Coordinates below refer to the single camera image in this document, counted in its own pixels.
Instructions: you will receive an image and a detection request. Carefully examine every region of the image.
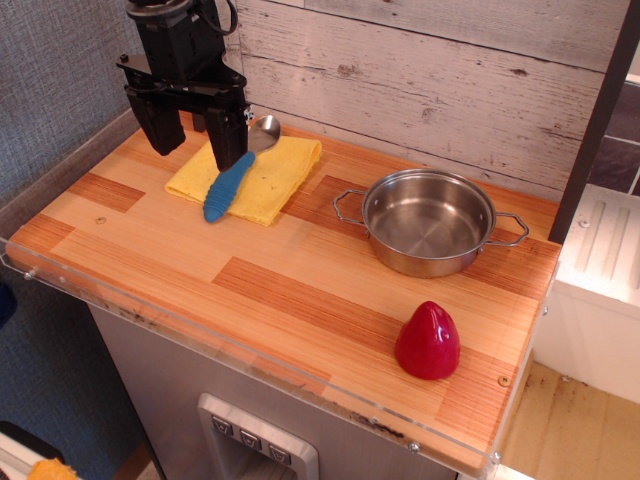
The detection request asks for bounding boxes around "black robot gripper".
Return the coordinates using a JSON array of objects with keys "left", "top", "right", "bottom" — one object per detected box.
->
[{"left": 118, "top": 9, "right": 250, "bottom": 172}]

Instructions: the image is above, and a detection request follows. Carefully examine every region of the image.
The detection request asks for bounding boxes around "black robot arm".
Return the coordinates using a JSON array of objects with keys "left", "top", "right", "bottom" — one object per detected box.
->
[{"left": 117, "top": 0, "right": 249, "bottom": 172}]

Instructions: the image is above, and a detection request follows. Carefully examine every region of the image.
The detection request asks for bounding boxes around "stainless steel pot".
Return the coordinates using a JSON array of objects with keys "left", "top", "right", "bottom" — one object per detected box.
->
[{"left": 333, "top": 168, "right": 529, "bottom": 278}]

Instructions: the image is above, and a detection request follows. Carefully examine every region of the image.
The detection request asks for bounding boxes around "yellow folded cloth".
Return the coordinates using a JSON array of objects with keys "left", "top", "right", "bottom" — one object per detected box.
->
[{"left": 164, "top": 136, "right": 322, "bottom": 226}]

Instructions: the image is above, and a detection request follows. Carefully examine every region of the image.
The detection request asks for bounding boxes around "clear acrylic edge guard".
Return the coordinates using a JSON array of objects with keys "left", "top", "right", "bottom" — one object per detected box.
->
[{"left": 6, "top": 236, "right": 508, "bottom": 478}]

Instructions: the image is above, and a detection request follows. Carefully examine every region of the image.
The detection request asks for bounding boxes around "silver toy fridge cabinet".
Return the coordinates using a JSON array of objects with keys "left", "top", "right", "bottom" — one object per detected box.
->
[{"left": 90, "top": 307, "right": 456, "bottom": 479}]

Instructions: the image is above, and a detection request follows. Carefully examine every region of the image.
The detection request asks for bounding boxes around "silver dispenser panel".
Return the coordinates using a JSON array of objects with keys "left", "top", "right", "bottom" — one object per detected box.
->
[{"left": 198, "top": 393, "right": 320, "bottom": 479}]

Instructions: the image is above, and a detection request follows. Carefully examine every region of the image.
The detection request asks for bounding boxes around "yellow object bottom left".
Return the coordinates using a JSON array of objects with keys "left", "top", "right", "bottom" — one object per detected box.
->
[{"left": 27, "top": 459, "right": 79, "bottom": 480}]

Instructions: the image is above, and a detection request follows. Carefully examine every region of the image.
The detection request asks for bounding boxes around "white toy sink unit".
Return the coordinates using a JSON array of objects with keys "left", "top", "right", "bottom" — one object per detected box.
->
[{"left": 533, "top": 185, "right": 639, "bottom": 402}]

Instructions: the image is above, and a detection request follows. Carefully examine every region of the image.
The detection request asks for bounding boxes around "blue handled metal spoon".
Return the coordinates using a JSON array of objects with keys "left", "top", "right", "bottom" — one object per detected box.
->
[{"left": 203, "top": 115, "right": 281, "bottom": 223}]

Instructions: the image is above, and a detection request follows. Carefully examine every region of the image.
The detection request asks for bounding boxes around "dark right shelf post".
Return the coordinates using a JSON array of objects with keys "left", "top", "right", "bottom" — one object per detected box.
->
[{"left": 548, "top": 0, "right": 639, "bottom": 244}]

